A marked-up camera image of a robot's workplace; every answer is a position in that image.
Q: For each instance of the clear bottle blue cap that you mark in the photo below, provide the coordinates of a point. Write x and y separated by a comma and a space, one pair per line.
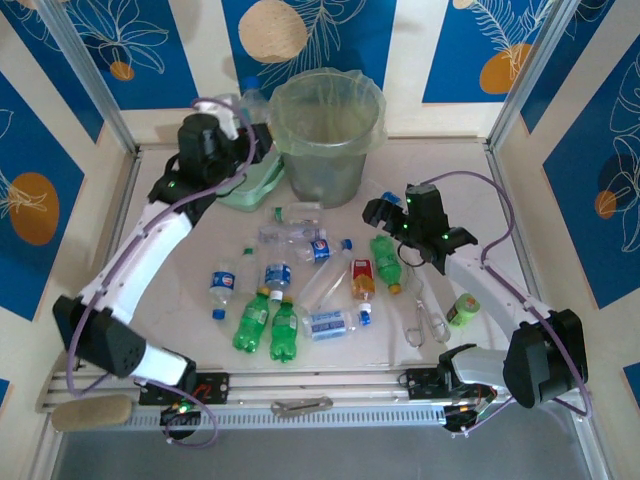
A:
389, 196
252, 102

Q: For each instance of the red label bottle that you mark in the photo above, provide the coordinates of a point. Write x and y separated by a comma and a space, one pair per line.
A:
362, 277

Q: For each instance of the crushed clear bottle white cap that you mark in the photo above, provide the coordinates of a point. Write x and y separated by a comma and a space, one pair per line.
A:
280, 233

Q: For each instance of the frosted white bottle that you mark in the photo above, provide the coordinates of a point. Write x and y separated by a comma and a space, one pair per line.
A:
320, 287

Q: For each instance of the crushed bottle dark blue label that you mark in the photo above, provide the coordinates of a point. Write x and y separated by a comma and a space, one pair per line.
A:
277, 275

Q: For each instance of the soda water label bottle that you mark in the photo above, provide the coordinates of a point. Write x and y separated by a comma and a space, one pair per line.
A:
327, 324

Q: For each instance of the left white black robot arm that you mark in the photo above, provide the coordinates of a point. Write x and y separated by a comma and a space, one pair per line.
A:
140, 250

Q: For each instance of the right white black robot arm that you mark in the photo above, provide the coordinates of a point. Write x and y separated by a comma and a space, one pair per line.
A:
500, 285

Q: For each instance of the grey mesh waste bin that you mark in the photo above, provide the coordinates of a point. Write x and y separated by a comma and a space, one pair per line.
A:
325, 180

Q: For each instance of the mint green zip pouch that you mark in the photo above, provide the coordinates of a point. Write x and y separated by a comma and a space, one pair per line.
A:
250, 192

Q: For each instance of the small green cylindrical container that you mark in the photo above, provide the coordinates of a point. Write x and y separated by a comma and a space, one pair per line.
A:
462, 311

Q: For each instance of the flat metal tool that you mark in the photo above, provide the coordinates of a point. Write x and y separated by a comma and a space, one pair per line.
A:
300, 406

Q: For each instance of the beige sponge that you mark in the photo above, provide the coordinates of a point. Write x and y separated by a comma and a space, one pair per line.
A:
92, 412

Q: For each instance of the aluminium table side rail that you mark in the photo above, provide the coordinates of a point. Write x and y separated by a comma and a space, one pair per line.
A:
131, 170
525, 240

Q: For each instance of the aluminium frame post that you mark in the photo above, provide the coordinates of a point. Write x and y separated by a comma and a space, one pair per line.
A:
530, 75
85, 70

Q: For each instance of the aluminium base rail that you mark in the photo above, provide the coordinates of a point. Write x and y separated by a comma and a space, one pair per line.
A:
310, 380

